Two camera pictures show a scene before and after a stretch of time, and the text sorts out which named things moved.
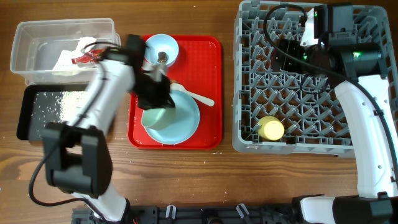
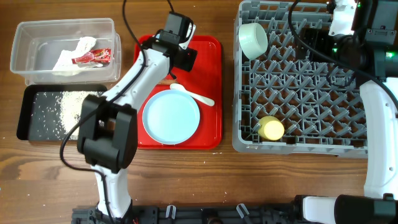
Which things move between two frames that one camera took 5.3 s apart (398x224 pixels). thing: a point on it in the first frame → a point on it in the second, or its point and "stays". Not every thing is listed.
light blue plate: x=185 y=122 stays
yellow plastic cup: x=270 y=128 stays
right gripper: x=287 y=65 → x=318 y=37
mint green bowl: x=159 y=118 → x=253 y=40
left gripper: x=161 y=98 → x=188 y=59
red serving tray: x=199 y=66 stays
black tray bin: x=41 y=104 stays
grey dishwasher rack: x=277 y=112 stays
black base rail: x=199 y=214 stays
